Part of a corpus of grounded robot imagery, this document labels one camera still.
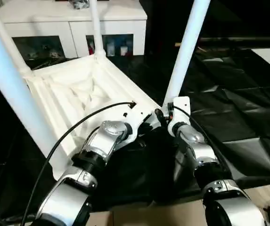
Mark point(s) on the red bottle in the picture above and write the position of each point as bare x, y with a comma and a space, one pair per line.
91, 47

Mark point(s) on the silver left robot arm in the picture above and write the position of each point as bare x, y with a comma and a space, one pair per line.
87, 165

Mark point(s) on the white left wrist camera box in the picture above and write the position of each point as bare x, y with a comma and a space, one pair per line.
137, 120

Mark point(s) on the small dark grey bundle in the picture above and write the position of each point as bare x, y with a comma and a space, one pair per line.
79, 4

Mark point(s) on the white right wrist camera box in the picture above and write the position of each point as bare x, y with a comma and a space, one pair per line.
178, 110

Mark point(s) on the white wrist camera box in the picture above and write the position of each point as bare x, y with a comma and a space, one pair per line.
178, 110
137, 120

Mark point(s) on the small yellow tag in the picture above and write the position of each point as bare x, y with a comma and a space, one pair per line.
178, 44

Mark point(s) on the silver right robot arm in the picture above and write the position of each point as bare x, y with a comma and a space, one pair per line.
200, 160

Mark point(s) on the tall clear bottle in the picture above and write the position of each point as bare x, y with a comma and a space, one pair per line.
110, 46

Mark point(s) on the white plastic table top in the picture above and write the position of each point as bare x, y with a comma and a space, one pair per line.
78, 89

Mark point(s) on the black plastic mat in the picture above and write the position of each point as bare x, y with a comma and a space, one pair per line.
248, 117

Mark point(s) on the white cabinet with glass doors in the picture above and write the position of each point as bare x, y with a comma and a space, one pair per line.
120, 23

